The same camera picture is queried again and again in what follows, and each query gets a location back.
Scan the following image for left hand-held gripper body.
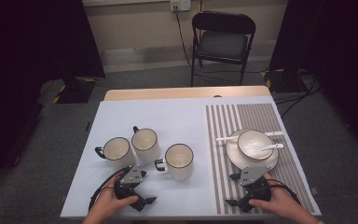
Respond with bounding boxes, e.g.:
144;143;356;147
114;165;146;203

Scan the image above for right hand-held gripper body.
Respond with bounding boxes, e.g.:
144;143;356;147
240;166;273;202

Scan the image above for white mug with black rim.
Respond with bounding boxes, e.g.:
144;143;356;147
154;143;195;181
94;136;137;174
131;125;162;165

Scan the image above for person's left hand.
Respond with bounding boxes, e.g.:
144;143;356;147
87;172;140;224

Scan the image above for person's right hand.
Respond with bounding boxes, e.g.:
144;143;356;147
248;172;310;219

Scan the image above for white plate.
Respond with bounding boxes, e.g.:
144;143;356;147
225;129;280;172

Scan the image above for white bowl with dark rim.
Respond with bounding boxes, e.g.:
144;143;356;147
237;130;274;161

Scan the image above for long white utensil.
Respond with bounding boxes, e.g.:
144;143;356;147
215;131;284;143

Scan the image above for grey striped placemat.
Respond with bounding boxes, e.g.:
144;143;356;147
205;103;316;216

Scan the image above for light blue table cover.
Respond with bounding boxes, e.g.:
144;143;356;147
60;95;322;218

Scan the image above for wooden table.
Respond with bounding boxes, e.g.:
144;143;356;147
103;85;272;102

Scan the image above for black stand base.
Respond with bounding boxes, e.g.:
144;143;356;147
260;68;309;94
51;77;98;105

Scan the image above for black folding chair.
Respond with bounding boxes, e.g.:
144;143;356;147
189;10;257;88

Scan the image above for black curtain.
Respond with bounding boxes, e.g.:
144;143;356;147
0;0;106;200
268;0;358;150

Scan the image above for black floor cables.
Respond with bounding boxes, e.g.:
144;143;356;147
273;69;322;119

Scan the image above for black wall cable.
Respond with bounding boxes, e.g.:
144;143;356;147
173;6;197;69

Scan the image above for white wall outlet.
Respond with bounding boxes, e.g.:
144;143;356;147
170;0;192;13

